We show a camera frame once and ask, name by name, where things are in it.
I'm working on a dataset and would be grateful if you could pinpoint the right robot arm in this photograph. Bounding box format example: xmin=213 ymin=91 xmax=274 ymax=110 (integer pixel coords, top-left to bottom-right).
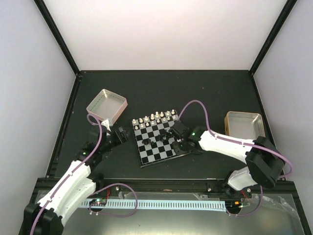
xmin=168 ymin=121 xmax=286 ymax=198

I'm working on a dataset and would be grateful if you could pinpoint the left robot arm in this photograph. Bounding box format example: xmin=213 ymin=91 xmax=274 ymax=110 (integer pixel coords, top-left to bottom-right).
xmin=20 ymin=127 xmax=128 ymax=235

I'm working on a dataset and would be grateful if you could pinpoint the black pieces left cluster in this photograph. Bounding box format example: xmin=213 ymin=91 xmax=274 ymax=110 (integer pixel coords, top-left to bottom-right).
xmin=142 ymin=139 xmax=155 ymax=145

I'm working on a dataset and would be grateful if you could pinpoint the left circuit board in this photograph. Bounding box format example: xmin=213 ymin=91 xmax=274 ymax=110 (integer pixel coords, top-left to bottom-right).
xmin=89 ymin=198 xmax=107 ymax=207

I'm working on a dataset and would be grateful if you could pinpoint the pink square tin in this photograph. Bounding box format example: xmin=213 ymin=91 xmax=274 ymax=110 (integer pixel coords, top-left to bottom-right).
xmin=86 ymin=89 xmax=128 ymax=126

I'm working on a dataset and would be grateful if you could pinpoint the black white chessboard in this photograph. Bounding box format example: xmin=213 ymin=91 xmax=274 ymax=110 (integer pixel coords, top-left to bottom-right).
xmin=131 ymin=109 xmax=194 ymax=168

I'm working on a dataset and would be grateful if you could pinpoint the gold rectangular tin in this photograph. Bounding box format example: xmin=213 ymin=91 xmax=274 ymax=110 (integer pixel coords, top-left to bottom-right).
xmin=224 ymin=111 xmax=266 ymax=140

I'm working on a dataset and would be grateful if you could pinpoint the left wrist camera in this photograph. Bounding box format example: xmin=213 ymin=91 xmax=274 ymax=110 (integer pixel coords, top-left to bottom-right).
xmin=101 ymin=118 xmax=112 ymax=135

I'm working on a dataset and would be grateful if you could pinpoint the loop purple cable left base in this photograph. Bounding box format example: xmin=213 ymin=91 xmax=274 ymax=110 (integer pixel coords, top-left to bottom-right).
xmin=88 ymin=183 xmax=139 ymax=218

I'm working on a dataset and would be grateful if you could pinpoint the loop purple cable base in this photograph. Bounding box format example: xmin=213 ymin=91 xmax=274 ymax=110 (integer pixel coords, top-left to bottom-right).
xmin=226 ymin=186 xmax=265 ymax=217
xmin=88 ymin=183 xmax=139 ymax=218

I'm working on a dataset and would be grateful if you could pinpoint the black aluminium rail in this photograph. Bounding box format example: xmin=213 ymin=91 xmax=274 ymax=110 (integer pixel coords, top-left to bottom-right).
xmin=32 ymin=178 xmax=297 ymax=199

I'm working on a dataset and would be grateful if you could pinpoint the white cable duct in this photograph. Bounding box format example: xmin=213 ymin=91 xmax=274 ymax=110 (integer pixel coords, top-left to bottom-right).
xmin=79 ymin=199 xmax=226 ymax=212

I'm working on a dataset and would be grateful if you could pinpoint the loop purple cable right base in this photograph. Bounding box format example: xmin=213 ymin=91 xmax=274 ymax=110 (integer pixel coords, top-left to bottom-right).
xmin=226 ymin=186 xmax=265 ymax=217

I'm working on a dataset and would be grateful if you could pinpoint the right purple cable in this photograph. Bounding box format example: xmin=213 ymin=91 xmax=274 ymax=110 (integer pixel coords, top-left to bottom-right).
xmin=177 ymin=99 xmax=294 ymax=178

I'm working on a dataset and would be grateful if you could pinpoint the black frame post left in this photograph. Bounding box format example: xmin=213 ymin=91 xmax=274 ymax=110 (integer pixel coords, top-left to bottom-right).
xmin=34 ymin=0 xmax=80 ymax=75

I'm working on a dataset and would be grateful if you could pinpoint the black frame post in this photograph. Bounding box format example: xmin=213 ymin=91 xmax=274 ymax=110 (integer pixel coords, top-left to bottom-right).
xmin=34 ymin=0 xmax=80 ymax=75
xmin=249 ymin=0 xmax=297 ymax=76

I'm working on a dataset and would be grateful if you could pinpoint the black frame post right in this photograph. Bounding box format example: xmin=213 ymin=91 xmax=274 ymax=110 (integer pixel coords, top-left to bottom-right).
xmin=249 ymin=0 xmax=297 ymax=76

